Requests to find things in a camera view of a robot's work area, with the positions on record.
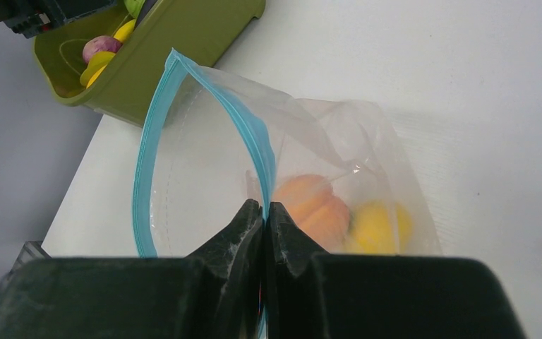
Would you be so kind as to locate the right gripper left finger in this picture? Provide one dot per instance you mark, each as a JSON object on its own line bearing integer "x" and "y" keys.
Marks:
{"x": 211, "y": 293}

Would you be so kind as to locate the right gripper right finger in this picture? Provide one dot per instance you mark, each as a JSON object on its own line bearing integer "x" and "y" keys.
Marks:
{"x": 310, "y": 293}

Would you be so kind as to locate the pink red onion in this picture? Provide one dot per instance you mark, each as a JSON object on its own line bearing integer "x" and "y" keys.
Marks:
{"x": 103, "y": 43}

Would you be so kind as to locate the yellow bell pepper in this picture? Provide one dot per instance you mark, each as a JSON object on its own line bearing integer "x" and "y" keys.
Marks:
{"x": 371, "y": 231}

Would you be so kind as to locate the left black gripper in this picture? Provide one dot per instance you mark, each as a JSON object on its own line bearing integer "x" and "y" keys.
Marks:
{"x": 33, "y": 17}

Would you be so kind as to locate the olive green plastic bin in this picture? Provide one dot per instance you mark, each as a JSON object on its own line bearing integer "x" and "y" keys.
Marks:
{"x": 200, "y": 30}

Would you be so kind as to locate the orange peach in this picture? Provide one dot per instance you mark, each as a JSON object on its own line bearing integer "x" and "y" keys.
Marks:
{"x": 312, "y": 205}

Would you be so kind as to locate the lime green fruit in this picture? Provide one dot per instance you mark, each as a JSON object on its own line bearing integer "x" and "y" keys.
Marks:
{"x": 133, "y": 7}

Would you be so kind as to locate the clear zip top bag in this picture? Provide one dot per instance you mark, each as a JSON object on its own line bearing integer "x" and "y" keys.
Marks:
{"x": 212, "y": 140}

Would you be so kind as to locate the yellow mango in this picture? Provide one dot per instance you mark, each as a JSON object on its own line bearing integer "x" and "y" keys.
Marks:
{"x": 95, "y": 67}

